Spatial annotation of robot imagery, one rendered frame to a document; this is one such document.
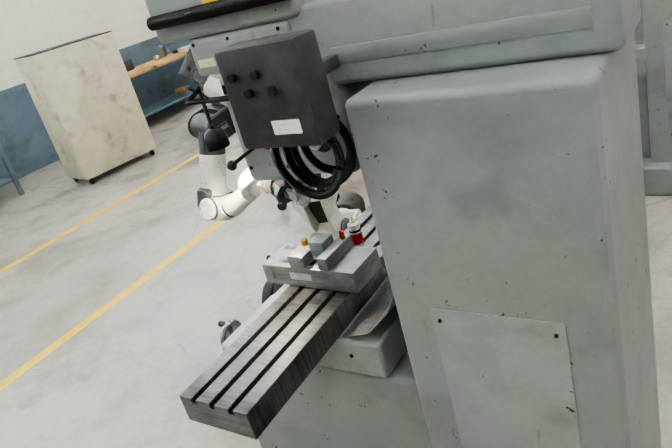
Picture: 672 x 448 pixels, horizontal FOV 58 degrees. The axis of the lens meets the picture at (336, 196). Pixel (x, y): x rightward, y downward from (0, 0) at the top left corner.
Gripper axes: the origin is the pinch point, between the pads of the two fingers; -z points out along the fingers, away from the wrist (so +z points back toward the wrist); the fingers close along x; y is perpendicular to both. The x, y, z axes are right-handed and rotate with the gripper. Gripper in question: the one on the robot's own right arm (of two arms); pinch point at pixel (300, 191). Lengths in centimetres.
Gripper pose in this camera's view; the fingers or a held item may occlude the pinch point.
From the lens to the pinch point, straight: 175.9
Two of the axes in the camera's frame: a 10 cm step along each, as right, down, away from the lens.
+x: 8.0, -4.1, 4.3
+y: 2.4, 8.9, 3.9
